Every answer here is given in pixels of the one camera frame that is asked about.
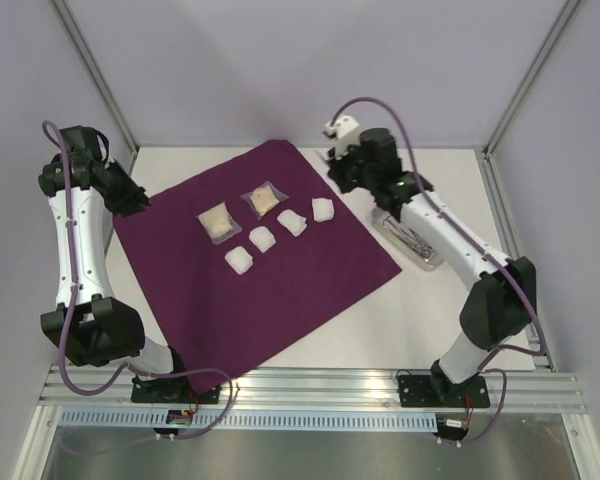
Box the white cotton pad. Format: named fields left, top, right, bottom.
left=312, top=198, right=335, bottom=223
left=277, top=209, right=307, bottom=237
left=225, top=246, right=254, bottom=275
left=249, top=226, right=276, bottom=253

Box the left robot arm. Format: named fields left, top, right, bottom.
left=38, top=121, right=190, bottom=401

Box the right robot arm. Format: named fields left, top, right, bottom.
left=324, top=117, right=537, bottom=405

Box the steel instrument tray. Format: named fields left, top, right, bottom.
left=370, top=207, right=444, bottom=271

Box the gauze packet left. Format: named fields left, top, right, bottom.
left=197, top=202, right=242, bottom=245

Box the gauze packet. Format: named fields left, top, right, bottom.
left=241, top=181, right=288, bottom=220
left=197, top=202, right=242, bottom=245

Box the gauze packet right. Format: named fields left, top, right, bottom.
left=241, top=181, right=288, bottom=220

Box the purple cloth mat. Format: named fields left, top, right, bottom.
left=114, top=140, right=400, bottom=377

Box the right aluminium frame post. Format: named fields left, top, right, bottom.
left=482, top=0, right=584, bottom=156

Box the aluminium frame post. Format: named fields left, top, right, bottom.
left=48, top=0, right=139, bottom=159
left=482, top=0, right=584, bottom=156

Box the right side aluminium rail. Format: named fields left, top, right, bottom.
left=479, top=149, right=556, bottom=374

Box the aluminium rail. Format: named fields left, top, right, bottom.
left=38, top=366, right=587, bottom=414
left=479, top=149, right=556, bottom=374

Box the left aluminium frame post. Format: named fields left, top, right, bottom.
left=48, top=0, right=139, bottom=159

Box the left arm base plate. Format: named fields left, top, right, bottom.
left=130, top=367, right=233, bottom=405

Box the slotted cable duct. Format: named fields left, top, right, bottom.
left=58, top=407, right=438, bottom=433

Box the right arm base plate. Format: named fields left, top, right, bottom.
left=397, top=374, right=491, bottom=409

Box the aluminium front rail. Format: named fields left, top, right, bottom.
left=38, top=366, right=587, bottom=414

